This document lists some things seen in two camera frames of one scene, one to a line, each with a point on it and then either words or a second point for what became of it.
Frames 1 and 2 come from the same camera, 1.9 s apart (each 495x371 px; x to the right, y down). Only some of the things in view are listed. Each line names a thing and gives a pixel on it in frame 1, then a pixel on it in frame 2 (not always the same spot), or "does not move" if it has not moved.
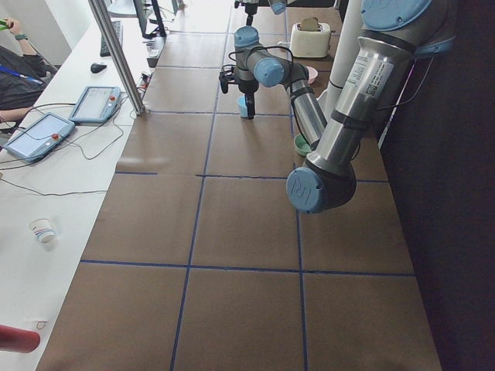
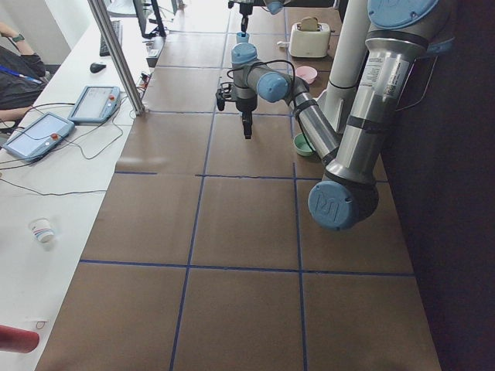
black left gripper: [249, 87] → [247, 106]
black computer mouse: [97, 67] does not move
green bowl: [301, 145] does not move
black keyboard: [118, 28] does not move
